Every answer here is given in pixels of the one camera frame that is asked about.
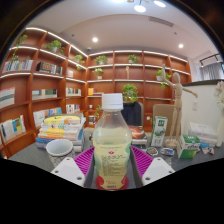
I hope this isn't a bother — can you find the grey curtain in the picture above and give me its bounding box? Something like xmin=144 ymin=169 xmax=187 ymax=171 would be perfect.
xmin=199 ymin=61 xmax=224 ymax=81

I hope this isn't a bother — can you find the black track light rail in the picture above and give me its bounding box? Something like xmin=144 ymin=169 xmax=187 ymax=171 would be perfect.
xmin=199 ymin=53 xmax=221 ymax=67

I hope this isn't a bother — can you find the colourful book stack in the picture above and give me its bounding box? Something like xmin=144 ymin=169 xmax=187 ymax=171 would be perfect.
xmin=35 ymin=113 xmax=87 ymax=154

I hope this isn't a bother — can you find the brown lit shelf unit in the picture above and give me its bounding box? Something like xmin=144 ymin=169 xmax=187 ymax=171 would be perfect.
xmin=0 ymin=26 xmax=193 ymax=159

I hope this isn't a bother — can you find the wooden artist mannequin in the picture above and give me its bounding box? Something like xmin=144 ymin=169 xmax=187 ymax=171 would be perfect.
xmin=160 ymin=63 xmax=199 ymax=150

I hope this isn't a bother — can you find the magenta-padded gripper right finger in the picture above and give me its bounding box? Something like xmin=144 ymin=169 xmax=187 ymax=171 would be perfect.
xmin=129 ymin=145 xmax=176 ymax=190

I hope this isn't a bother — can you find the white patterned mug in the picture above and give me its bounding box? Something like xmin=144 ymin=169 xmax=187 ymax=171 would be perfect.
xmin=45 ymin=138 xmax=76 ymax=168

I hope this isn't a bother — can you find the clear bottle with yellow drink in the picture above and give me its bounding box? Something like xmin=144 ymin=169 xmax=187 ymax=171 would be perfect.
xmin=92 ymin=93 xmax=133 ymax=191

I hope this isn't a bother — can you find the white ceramic vase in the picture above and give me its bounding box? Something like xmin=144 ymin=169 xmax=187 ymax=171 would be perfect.
xmin=215 ymin=113 xmax=224 ymax=148

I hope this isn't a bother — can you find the tall green white carton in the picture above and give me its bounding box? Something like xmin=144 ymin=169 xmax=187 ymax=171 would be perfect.
xmin=150 ymin=115 xmax=169 ymax=148

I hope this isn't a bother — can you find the white partition with dark top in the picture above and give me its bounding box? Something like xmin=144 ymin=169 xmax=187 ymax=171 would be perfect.
xmin=181 ymin=79 xmax=224 ymax=148

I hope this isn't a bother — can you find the small green white box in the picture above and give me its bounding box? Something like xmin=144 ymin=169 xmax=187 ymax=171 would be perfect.
xmin=176 ymin=134 xmax=202 ymax=160

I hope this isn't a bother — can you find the tan chair back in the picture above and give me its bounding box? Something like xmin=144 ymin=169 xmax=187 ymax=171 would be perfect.
xmin=152 ymin=103 xmax=176 ymax=136

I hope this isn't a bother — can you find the dark office chair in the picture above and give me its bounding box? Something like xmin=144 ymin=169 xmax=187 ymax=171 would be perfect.
xmin=120 ymin=100 xmax=145 ymax=128

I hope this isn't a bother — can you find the ceiling air vent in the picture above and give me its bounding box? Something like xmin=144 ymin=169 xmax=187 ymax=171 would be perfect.
xmin=148 ymin=15 xmax=175 ymax=28

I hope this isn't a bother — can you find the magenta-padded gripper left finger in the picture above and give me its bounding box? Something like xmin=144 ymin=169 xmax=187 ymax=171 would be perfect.
xmin=50 ymin=145 xmax=96 ymax=189

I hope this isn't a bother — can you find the branched ceiling lamp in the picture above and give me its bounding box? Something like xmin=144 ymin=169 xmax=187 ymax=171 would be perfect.
xmin=111 ymin=0 xmax=167 ymax=14

